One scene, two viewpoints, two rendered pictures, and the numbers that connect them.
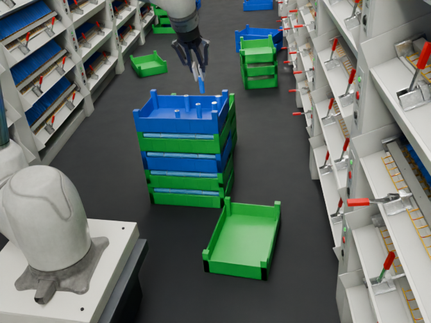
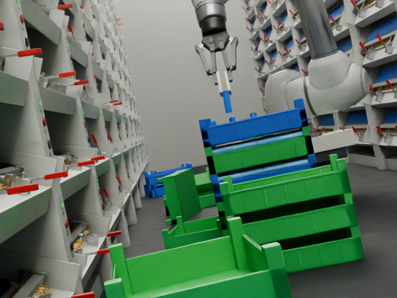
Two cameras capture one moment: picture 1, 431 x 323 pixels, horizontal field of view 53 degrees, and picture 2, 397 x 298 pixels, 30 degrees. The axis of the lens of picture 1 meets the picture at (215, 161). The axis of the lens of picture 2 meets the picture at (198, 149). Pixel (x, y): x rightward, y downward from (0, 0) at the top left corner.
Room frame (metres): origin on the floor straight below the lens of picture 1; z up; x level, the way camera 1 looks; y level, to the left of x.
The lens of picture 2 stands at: (3.56, -0.44, 0.39)
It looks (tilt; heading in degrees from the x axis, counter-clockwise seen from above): 2 degrees down; 170
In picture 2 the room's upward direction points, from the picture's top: 12 degrees counter-clockwise
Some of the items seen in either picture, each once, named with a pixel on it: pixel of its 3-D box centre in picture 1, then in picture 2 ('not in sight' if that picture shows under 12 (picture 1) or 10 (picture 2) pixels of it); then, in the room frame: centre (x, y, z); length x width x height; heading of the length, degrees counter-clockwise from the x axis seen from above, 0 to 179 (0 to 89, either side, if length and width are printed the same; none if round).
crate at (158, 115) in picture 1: (183, 109); (253, 122); (1.43, 0.10, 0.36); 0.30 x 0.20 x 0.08; 75
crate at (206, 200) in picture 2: not in sight; (195, 198); (0.05, 0.09, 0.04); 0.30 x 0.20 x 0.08; 83
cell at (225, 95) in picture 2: (201, 84); (227, 101); (1.48, 0.02, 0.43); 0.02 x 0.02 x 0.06
